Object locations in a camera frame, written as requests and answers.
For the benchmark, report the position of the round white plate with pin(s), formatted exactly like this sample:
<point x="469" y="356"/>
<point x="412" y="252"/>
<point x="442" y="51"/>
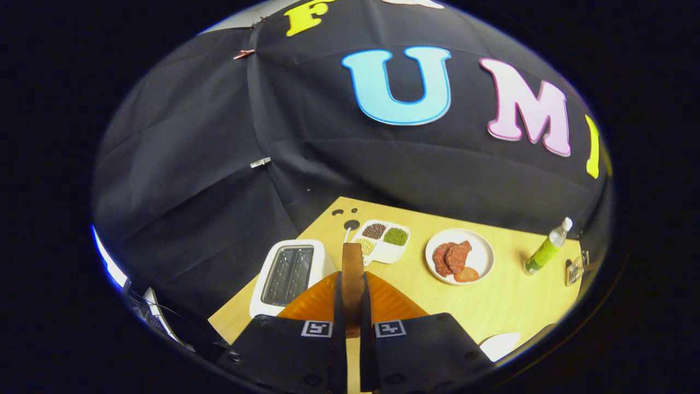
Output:
<point x="481" y="251"/>

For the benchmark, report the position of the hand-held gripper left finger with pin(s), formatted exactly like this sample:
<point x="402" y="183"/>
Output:
<point x="339" y="328"/>

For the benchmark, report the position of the red cloth clip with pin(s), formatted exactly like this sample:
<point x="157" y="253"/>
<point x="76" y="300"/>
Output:
<point x="244" y="54"/>

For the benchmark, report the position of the toasted bread slice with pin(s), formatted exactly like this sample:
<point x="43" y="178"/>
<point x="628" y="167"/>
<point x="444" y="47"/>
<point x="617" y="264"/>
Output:
<point x="353" y="273"/>

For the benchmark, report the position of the green label water bottle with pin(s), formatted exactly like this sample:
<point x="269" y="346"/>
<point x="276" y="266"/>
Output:
<point x="544" y="251"/>

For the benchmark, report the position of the white toaster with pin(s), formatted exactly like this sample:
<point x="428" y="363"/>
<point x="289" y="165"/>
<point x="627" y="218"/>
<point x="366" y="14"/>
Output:
<point x="322" y="257"/>

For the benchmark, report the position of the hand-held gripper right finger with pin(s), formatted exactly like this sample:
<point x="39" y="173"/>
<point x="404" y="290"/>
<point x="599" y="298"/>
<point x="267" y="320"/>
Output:
<point x="365" y="339"/>

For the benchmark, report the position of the red tomato slice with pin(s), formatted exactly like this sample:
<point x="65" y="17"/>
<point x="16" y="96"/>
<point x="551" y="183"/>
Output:
<point x="467" y="275"/>

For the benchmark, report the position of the white divided seed tray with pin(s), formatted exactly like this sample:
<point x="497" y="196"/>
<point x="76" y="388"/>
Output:
<point x="391" y="253"/>

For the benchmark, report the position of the black backdrop cloth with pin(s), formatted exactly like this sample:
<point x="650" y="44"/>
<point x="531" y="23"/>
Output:
<point x="219" y="164"/>

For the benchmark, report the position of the white square plate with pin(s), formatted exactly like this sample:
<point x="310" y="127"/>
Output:
<point x="499" y="346"/>

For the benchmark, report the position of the brown meat slice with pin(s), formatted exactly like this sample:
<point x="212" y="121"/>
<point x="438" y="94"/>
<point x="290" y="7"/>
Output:
<point x="460" y="254"/>
<point x="440" y="261"/>

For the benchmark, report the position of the white cloth clip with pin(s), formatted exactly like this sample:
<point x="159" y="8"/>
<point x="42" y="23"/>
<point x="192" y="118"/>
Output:
<point x="260" y="162"/>

